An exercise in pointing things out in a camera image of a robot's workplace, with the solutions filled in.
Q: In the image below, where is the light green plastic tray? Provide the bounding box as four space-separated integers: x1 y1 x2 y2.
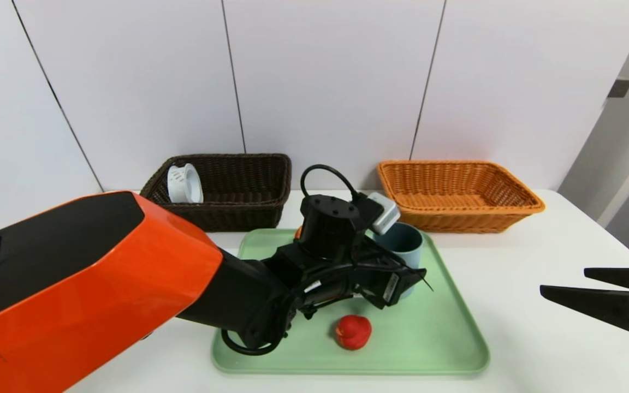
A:
210 228 490 376

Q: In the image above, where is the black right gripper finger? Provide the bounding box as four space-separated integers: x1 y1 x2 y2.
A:
584 267 629 291
539 284 629 333

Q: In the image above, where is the red rubber duck toy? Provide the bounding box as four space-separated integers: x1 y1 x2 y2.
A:
335 314 373 351

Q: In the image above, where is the dark brown wicker basket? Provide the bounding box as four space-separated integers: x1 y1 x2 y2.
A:
140 153 293 233

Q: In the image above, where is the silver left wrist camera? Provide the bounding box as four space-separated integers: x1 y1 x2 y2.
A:
368 192 401 235

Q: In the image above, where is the blue grey plastic cup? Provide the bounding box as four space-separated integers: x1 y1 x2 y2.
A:
372 222 424 299

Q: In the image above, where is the thin black left camera cable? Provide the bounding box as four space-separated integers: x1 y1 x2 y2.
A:
300 164 360 201

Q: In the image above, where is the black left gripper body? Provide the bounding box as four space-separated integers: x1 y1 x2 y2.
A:
349 235 407 310

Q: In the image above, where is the black cable with white tag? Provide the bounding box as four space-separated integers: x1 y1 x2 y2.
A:
220 326 289 357

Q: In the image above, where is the orange wicker basket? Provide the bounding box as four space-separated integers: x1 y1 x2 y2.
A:
377 160 546 234

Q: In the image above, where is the white round plastic container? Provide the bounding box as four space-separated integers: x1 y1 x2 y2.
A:
167 163 204 204

